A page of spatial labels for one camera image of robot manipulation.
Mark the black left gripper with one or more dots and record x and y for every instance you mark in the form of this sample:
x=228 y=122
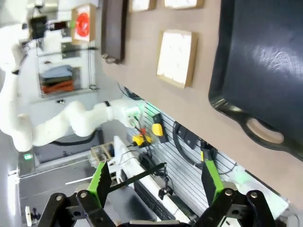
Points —
x=38 y=27

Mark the blue-grey folded cloth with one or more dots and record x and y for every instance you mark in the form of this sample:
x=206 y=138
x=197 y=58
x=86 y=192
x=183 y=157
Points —
x=56 y=72

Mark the thin black rod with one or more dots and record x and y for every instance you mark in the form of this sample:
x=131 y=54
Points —
x=137 y=177

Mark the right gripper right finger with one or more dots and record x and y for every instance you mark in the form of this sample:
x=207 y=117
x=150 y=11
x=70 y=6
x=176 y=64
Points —
x=208 y=182

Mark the orange folded cloth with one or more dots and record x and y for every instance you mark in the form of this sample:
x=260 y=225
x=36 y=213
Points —
x=58 y=88

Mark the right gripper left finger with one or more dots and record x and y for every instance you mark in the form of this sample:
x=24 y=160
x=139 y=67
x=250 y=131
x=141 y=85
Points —
x=101 y=184

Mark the yellow box red button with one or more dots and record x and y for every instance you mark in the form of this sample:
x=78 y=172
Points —
x=139 y=139

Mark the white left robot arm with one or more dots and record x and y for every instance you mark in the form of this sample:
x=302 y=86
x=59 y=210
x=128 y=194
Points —
x=71 y=118

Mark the glass shelf cabinet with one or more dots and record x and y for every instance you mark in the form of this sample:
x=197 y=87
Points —
x=82 y=71

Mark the brown plastic tray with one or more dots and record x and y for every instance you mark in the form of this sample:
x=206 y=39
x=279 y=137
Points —
x=114 y=28

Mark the green lit sign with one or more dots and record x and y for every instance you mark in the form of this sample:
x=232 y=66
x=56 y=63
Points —
x=27 y=156

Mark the black plastic tray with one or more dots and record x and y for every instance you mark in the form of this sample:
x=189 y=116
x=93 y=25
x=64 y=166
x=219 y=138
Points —
x=260 y=59

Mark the small wooden crate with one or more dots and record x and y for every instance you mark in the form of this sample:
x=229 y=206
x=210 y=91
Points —
x=101 y=153

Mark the red glazed donut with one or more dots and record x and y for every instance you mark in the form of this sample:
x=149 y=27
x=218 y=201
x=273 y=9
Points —
x=82 y=24

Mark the slatted aluminium panel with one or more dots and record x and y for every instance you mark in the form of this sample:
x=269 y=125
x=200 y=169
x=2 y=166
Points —
x=184 y=175

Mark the grey drawer panel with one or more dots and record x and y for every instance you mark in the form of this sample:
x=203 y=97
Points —
x=71 y=55
x=71 y=46

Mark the dark green folded cloth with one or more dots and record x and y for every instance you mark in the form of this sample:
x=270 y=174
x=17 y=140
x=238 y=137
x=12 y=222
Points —
x=56 y=81

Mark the long white panel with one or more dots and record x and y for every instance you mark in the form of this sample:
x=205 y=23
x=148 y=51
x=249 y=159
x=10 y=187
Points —
x=127 y=153

